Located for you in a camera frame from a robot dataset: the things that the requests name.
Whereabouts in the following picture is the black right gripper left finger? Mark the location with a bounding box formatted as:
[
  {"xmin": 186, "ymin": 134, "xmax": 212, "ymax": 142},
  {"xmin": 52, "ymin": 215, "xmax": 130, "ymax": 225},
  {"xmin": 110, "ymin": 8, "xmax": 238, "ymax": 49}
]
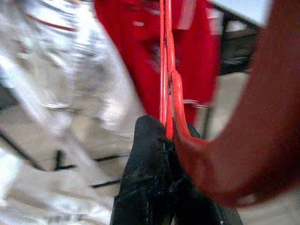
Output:
[{"xmin": 112, "ymin": 115, "xmax": 176, "ymax": 225}]

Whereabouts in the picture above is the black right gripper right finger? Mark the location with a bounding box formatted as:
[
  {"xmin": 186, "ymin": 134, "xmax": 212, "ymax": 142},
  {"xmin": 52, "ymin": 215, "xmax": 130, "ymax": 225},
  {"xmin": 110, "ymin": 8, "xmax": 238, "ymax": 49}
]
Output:
[{"xmin": 169, "ymin": 123, "xmax": 243, "ymax": 225}]

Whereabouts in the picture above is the red plastic hanger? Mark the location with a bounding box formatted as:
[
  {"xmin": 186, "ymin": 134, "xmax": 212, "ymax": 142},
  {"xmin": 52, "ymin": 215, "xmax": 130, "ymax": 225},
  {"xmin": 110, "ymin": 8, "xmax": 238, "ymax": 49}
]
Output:
[{"xmin": 158, "ymin": 0, "xmax": 216, "ymax": 150}]

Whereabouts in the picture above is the red garment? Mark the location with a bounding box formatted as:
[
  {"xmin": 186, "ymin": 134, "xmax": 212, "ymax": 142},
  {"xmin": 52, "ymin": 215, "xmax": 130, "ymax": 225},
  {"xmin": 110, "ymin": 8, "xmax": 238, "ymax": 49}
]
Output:
[{"xmin": 93, "ymin": 0, "xmax": 300, "ymax": 208}]

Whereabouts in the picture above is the white garment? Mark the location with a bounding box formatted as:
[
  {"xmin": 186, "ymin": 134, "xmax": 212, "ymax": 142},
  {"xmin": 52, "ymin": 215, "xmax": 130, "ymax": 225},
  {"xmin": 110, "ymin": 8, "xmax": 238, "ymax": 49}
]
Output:
[{"xmin": 0, "ymin": 0, "xmax": 147, "ymax": 225}]

